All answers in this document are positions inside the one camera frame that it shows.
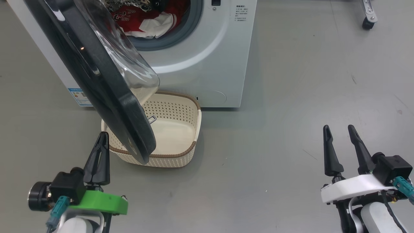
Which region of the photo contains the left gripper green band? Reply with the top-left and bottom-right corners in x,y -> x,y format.
70,131 -> 129,216

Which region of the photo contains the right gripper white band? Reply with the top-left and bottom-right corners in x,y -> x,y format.
320,125 -> 397,204

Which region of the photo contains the black round washer door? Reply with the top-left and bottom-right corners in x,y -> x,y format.
24,0 -> 160,165

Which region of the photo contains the red and white garment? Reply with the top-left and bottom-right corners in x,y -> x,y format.
112,4 -> 181,39

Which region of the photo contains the cream perforated basket brown rim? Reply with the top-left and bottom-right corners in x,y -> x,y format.
101,92 -> 202,168

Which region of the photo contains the white front-load washing machine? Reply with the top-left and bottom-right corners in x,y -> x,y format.
6,0 -> 258,108

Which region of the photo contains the white paper with printed text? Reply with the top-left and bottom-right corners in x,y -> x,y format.
235,5 -> 248,31

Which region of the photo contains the blue energy label sticker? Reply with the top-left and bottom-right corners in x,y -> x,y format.
68,88 -> 94,107

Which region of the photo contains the left camera cable teal connector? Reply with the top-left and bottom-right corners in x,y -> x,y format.
46,196 -> 70,233

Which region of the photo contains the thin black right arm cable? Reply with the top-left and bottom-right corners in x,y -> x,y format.
382,191 -> 405,233

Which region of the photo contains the silver frame leg with caster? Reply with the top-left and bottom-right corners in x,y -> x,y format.
360,0 -> 378,30

